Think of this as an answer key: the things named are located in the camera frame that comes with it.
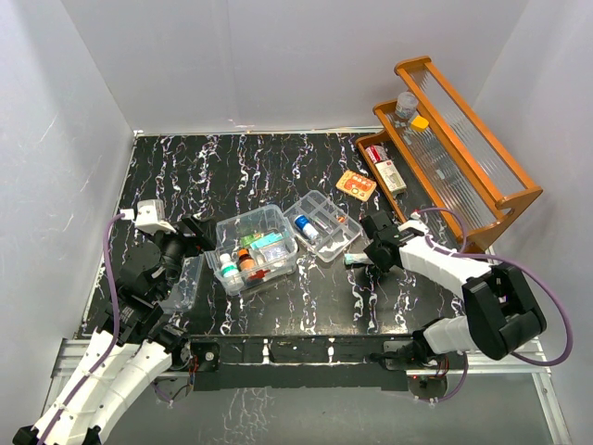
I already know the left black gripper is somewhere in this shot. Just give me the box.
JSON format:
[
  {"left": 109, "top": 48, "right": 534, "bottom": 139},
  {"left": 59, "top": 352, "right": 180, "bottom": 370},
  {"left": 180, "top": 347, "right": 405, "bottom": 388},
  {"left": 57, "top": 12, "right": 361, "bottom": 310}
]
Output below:
[{"left": 146, "top": 213, "right": 216, "bottom": 299}]

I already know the green wind oil box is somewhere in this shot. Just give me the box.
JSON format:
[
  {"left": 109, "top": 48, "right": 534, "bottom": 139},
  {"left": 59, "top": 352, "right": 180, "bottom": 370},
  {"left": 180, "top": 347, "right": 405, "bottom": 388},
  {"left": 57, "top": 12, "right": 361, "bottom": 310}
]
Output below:
[{"left": 240, "top": 233, "right": 263, "bottom": 248}]

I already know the clear compartment organizer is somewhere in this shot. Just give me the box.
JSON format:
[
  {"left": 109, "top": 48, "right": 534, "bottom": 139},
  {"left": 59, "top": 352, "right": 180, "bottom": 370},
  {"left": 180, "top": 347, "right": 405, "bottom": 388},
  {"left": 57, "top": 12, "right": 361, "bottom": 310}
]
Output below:
[{"left": 284, "top": 190, "right": 362, "bottom": 263}]

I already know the orange brown medicine bottle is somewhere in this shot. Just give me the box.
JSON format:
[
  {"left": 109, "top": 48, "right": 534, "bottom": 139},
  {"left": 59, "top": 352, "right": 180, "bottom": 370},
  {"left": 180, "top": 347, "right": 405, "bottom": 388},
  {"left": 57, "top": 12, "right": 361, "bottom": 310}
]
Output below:
[{"left": 237, "top": 248, "right": 257, "bottom": 272}]

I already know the orange plaster packet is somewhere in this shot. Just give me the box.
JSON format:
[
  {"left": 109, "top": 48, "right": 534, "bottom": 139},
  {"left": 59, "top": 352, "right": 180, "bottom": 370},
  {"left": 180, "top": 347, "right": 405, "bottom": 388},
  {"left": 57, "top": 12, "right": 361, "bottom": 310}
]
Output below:
[{"left": 336, "top": 170, "right": 376, "bottom": 202}]

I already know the clear first aid box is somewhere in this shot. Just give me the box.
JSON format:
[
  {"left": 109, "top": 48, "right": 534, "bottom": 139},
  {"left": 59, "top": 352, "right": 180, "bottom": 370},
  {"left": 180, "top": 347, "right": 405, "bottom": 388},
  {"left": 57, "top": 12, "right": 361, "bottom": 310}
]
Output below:
[{"left": 206, "top": 205, "right": 298, "bottom": 296}]

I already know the teal bandage packet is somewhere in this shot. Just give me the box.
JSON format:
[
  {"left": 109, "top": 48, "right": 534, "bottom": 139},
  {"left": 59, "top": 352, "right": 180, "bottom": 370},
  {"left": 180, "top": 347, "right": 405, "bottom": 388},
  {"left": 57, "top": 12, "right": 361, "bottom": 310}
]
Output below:
[{"left": 250, "top": 233, "right": 284, "bottom": 248}]

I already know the white blue gauze packet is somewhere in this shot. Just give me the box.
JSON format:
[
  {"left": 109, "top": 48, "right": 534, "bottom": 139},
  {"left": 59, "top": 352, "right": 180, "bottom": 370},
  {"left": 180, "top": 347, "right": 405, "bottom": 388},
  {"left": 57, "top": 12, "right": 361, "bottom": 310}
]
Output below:
[{"left": 259, "top": 242, "right": 290, "bottom": 267}]

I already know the blue white spray bottle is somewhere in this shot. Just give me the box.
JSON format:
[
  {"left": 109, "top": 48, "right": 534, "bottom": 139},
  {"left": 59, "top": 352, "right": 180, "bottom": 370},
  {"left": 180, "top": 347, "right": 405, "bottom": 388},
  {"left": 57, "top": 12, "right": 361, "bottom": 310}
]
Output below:
[{"left": 294, "top": 214, "right": 320, "bottom": 241}]

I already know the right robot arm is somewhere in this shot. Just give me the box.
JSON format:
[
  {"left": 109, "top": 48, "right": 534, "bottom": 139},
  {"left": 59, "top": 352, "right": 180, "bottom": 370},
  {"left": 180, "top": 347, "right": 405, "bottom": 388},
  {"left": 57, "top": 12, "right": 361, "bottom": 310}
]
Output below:
[{"left": 360, "top": 211, "right": 547, "bottom": 368}]

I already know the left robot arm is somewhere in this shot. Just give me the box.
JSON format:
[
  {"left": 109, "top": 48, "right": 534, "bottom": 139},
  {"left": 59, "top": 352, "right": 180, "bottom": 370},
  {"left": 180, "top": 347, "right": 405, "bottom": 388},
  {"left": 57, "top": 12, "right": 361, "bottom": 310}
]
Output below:
[{"left": 12, "top": 210, "right": 217, "bottom": 444}]

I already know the beige medicine box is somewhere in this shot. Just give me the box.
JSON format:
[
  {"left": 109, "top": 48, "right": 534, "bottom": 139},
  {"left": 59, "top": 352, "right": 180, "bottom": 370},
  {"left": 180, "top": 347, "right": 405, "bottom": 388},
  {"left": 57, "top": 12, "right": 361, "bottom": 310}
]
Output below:
[{"left": 375, "top": 160, "right": 407, "bottom": 197}]

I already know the red white medicine box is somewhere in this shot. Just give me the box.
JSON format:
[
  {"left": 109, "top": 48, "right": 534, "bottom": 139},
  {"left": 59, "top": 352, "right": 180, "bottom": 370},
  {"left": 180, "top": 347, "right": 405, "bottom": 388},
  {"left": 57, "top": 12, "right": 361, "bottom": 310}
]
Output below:
[{"left": 365, "top": 145, "right": 389, "bottom": 164}]

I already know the white green capped bottle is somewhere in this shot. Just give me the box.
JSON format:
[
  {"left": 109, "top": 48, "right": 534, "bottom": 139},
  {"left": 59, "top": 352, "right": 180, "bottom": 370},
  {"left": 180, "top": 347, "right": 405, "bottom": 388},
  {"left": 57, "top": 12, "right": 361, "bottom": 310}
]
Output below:
[{"left": 220, "top": 253, "right": 239, "bottom": 279}]

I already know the orange wooden shelf rack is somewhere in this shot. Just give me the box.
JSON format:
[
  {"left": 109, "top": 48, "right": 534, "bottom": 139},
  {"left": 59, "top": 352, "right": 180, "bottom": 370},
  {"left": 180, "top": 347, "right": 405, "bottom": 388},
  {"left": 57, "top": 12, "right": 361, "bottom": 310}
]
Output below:
[{"left": 356, "top": 56, "right": 542, "bottom": 252}]

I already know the yellow capped bottle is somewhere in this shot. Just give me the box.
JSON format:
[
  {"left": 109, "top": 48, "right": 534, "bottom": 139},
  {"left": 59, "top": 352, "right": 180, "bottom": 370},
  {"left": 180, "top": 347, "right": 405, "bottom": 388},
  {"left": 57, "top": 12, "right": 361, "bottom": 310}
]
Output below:
[{"left": 410, "top": 115, "right": 429, "bottom": 132}]

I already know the clear jar on shelf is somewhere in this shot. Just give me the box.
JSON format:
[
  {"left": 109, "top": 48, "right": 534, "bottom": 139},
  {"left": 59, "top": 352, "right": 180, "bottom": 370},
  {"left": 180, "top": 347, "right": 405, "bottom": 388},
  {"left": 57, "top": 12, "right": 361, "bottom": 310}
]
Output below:
[{"left": 395, "top": 92, "right": 419, "bottom": 121}]

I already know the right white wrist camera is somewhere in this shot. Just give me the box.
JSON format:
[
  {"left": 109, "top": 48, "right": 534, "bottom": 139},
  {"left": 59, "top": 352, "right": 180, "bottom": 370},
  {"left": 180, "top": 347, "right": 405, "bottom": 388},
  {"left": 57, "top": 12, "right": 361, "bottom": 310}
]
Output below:
[{"left": 398, "top": 212, "right": 430, "bottom": 235}]

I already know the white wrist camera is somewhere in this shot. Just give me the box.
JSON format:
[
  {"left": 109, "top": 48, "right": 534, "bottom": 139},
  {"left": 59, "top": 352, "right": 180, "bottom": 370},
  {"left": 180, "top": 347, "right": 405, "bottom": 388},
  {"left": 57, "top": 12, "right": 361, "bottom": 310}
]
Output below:
[
  {"left": 120, "top": 199, "right": 176, "bottom": 235},
  {"left": 398, "top": 212, "right": 430, "bottom": 235}
]

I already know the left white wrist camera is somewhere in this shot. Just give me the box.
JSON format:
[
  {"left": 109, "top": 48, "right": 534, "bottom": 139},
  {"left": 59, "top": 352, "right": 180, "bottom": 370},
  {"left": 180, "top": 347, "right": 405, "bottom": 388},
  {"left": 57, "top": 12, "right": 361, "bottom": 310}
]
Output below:
[{"left": 120, "top": 199, "right": 176, "bottom": 235}]

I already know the clear box lid with handle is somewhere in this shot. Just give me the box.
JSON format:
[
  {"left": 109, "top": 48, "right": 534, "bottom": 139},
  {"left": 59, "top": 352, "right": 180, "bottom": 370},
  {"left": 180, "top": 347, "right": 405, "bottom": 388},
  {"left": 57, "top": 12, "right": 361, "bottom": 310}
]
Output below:
[{"left": 160, "top": 256, "right": 204, "bottom": 314}]

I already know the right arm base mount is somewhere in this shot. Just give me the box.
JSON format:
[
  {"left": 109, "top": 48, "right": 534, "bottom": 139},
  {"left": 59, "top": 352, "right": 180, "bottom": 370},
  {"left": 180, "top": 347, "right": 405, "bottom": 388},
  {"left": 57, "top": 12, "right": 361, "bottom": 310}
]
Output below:
[{"left": 368, "top": 324, "right": 455, "bottom": 378}]

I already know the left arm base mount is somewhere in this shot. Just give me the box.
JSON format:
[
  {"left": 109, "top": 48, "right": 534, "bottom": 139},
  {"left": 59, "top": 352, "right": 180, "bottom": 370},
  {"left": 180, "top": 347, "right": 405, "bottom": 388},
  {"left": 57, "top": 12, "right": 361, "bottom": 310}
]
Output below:
[{"left": 154, "top": 324, "right": 220, "bottom": 388}]

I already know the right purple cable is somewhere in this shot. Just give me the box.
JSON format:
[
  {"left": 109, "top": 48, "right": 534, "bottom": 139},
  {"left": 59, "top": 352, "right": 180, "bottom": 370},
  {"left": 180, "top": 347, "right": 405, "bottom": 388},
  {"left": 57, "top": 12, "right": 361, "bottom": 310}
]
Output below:
[{"left": 414, "top": 207, "right": 574, "bottom": 404}]

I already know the metal frame rail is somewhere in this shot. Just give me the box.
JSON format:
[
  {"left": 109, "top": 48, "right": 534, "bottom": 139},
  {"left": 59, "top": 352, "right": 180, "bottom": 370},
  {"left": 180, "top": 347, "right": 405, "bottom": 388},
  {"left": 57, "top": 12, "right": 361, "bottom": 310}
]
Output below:
[{"left": 45, "top": 259, "right": 571, "bottom": 445}]

